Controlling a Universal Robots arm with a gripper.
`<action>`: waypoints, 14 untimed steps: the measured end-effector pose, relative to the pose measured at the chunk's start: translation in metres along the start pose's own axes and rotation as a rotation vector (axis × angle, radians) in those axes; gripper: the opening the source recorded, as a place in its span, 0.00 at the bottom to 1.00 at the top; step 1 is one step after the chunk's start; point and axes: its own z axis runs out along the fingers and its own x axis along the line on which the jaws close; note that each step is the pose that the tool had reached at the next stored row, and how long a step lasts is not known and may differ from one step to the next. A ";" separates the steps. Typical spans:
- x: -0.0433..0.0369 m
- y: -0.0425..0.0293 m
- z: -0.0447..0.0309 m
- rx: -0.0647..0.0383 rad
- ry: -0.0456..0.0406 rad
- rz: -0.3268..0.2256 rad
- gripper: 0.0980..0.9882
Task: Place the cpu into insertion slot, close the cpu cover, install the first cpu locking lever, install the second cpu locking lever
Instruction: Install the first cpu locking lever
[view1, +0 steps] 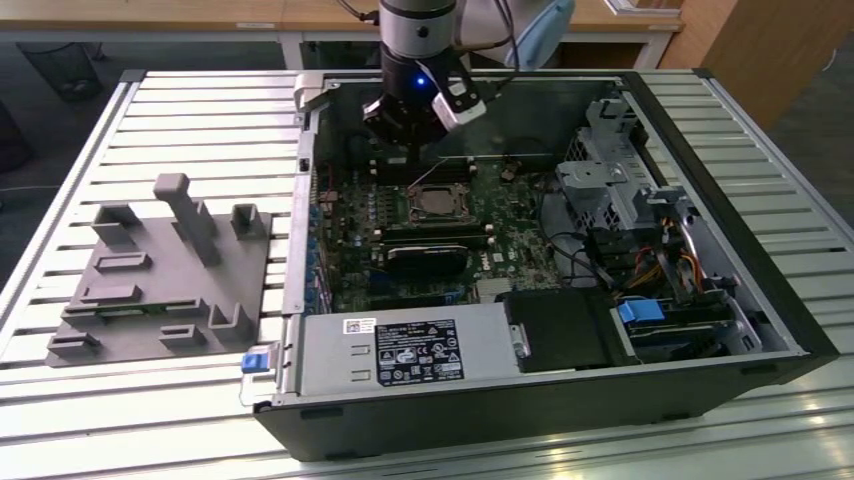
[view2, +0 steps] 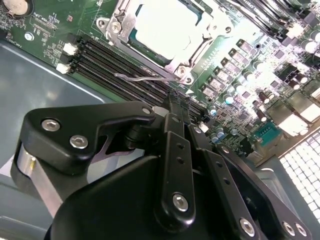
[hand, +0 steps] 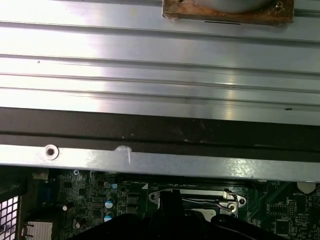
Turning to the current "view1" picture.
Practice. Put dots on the thin metal locking lever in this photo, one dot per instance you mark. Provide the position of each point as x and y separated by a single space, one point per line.
428 173

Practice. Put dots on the silver CPU with green edge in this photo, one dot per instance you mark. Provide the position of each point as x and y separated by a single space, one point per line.
443 200

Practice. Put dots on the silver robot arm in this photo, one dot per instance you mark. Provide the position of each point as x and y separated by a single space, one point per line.
416 30

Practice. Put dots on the black RAM slot bank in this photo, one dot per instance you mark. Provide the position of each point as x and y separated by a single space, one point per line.
434 235
455 171

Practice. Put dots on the CPU socket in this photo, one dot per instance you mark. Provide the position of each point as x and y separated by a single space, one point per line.
412 219

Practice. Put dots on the black graphics card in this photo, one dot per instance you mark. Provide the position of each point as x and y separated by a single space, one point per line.
427 260

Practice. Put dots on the green motherboard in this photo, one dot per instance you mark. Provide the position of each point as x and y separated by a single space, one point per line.
514 240

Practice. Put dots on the silver metal drive cage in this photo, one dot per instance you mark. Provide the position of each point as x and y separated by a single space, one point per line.
594 200

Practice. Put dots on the small silver heat sink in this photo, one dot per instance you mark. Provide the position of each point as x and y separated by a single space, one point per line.
495 291

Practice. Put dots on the book on desk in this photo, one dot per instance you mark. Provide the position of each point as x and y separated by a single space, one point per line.
641 6

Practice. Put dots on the grey power supply unit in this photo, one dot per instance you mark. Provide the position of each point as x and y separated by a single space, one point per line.
334 350

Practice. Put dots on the grey parts rack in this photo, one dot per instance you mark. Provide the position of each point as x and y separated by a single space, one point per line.
167 280

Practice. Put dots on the black plastic fan shroud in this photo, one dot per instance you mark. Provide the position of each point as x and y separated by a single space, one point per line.
561 330

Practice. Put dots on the black waste bin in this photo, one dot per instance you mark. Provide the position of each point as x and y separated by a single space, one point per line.
60 70

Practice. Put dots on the blue disk carrier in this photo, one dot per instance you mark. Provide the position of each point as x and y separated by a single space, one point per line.
641 312

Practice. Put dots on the blue case latch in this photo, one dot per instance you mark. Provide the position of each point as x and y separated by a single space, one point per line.
254 363

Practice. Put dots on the wooden cabinet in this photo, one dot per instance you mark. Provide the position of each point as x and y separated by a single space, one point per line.
767 50

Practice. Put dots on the black hard disk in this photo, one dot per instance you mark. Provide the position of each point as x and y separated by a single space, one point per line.
674 340

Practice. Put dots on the black open PC case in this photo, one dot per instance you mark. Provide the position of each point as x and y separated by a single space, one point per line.
467 430

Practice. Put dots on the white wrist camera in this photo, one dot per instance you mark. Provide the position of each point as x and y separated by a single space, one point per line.
460 112

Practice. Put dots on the wooden desk with white frame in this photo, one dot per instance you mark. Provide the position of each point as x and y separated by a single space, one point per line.
134 12

